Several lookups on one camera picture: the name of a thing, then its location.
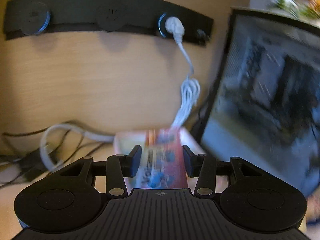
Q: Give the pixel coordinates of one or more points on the green plant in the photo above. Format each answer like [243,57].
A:
[287,2]

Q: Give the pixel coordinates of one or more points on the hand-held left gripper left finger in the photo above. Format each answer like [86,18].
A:
[135,160]

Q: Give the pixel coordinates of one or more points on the black power adapter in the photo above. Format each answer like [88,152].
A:
[32,172]

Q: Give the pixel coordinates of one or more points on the red printed packet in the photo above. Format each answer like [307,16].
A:
[162,160]

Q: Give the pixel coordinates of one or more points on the pink cardboard box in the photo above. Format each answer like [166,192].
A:
[125,140]

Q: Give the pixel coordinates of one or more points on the black wall socket panel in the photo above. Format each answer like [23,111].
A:
[75,12]

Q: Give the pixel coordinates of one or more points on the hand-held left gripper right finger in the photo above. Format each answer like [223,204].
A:
[187,162]

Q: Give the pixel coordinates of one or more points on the computer monitor showing photo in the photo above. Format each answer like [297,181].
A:
[262,92]

